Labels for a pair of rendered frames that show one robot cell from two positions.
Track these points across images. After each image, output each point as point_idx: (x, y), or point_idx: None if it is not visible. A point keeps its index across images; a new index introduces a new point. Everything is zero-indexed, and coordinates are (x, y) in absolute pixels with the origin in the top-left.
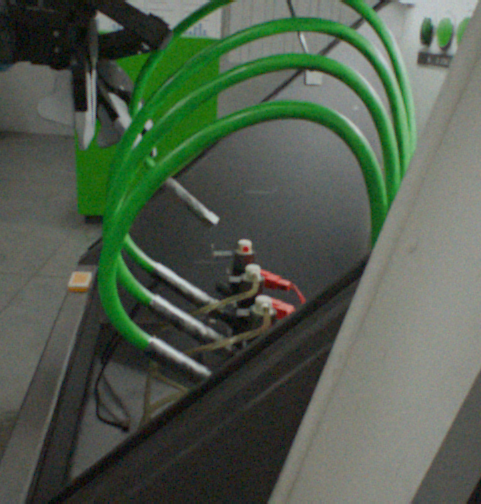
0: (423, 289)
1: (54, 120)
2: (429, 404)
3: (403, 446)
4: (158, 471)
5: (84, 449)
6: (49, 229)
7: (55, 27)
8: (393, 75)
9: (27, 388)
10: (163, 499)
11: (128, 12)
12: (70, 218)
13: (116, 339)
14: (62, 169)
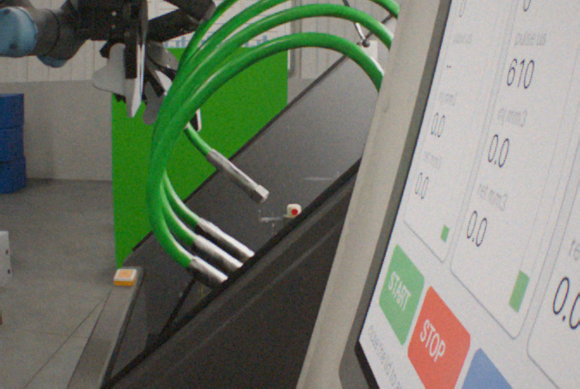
0: (389, 129)
1: (107, 89)
2: (387, 196)
3: (375, 235)
4: (201, 344)
5: None
6: (85, 286)
7: (114, 9)
8: None
9: None
10: (207, 371)
11: None
12: (108, 274)
13: None
14: (97, 219)
